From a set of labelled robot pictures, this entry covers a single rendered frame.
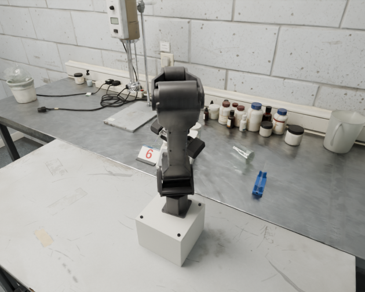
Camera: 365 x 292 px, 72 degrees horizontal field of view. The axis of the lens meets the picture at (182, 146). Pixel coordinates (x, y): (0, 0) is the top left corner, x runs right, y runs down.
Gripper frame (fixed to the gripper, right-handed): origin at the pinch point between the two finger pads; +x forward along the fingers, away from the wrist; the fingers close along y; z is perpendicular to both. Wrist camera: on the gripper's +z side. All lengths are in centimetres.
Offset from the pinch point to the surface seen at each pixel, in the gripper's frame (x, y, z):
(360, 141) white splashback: 33, -52, 59
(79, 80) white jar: 51, 112, 15
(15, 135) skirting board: 146, 224, -50
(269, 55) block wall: 15, 1, 65
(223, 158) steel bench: 20.9, -10.2, 12.2
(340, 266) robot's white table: 1, -56, -4
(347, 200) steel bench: 14, -54, 21
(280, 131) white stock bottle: 32, -21, 43
